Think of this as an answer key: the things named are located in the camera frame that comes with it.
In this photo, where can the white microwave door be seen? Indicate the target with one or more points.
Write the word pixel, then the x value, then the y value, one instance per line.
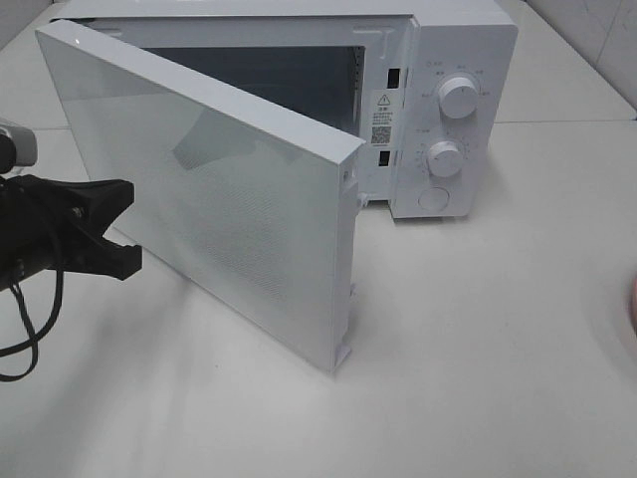
pixel 251 201

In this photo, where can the upper white power knob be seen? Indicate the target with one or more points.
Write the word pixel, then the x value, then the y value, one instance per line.
pixel 458 96

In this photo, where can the white microwave oven body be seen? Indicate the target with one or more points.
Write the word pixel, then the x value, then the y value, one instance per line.
pixel 323 59

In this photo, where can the pink round plate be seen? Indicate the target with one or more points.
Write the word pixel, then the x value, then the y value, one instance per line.
pixel 632 304

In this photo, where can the round door release button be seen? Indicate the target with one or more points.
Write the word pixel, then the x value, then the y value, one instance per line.
pixel 434 199

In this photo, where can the white timer knob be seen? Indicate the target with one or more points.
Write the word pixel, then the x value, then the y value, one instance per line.
pixel 444 159

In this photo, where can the warning label sticker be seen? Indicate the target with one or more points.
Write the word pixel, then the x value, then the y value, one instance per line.
pixel 384 106

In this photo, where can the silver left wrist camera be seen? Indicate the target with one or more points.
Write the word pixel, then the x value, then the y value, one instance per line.
pixel 18 146

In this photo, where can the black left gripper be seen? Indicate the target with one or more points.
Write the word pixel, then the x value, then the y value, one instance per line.
pixel 48 225

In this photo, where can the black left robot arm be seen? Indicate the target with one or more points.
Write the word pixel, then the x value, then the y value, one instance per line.
pixel 50 225

